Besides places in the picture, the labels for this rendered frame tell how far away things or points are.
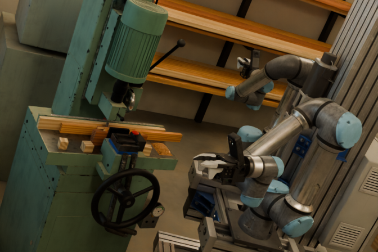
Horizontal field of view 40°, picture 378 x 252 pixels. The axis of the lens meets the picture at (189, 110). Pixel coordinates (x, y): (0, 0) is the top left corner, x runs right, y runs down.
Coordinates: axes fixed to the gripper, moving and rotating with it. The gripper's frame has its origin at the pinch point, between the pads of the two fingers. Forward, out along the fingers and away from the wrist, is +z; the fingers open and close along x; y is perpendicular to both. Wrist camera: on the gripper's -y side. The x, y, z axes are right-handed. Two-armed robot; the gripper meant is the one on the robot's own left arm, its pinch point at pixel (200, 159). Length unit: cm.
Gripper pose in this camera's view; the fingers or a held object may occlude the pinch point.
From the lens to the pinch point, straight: 163.4
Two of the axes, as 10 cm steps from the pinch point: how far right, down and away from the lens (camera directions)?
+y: -2.7, 9.3, 2.5
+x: -5.3, -3.6, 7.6
